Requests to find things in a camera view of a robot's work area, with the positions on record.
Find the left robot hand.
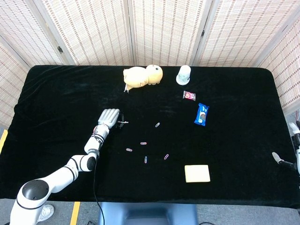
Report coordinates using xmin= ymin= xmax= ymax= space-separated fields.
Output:
xmin=97 ymin=108 xmax=125 ymax=129

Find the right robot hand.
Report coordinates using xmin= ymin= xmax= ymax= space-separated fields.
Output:
xmin=271 ymin=122 xmax=300 ymax=175

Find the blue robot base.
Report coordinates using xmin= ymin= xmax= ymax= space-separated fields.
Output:
xmin=97 ymin=202 xmax=199 ymax=225

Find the black velvet tablecloth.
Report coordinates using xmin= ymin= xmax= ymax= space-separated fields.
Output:
xmin=0 ymin=65 xmax=300 ymax=209

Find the yellow plush toy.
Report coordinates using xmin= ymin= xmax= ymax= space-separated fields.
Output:
xmin=122 ymin=64 xmax=164 ymax=94

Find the woven folding screen panel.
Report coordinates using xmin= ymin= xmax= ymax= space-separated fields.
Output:
xmin=0 ymin=0 xmax=73 ymax=66
xmin=0 ymin=39 xmax=31 ymax=127
xmin=191 ymin=0 xmax=300 ymax=68
xmin=127 ymin=0 xmax=213 ymax=67
xmin=32 ymin=0 xmax=135 ymax=66
xmin=255 ymin=14 xmax=300 ymax=115

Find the red candy packet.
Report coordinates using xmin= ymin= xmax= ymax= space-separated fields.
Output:
xmin=183 ymin=90 xmax=197 ymax=102

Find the white upturned paper cup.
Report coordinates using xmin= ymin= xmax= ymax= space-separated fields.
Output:
xmin=176 ymin=65 xmax=192 ymax=86

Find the blue cookie packet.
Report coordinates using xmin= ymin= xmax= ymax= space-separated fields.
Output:
xmin=193 ymin=103 xmax=210 ymax=127

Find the yellow floor tape strip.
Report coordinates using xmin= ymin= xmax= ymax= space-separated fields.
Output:
xmin=0 ymin=129 xmax=9 ymax=155
xmin=69 ymin=202 xmax=81 ymax=225

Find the yellow sticky note pad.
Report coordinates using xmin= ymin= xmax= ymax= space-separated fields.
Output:
xmin=184 ymin=165 xmax=211 ymax=183

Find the white sneaker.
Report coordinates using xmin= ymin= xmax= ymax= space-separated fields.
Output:
xmin=37 ymin=204 xmax=55 ymax=223

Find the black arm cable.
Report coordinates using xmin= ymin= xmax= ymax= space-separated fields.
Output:
xmin=92 ymin=140 xmax=105 ymax=225

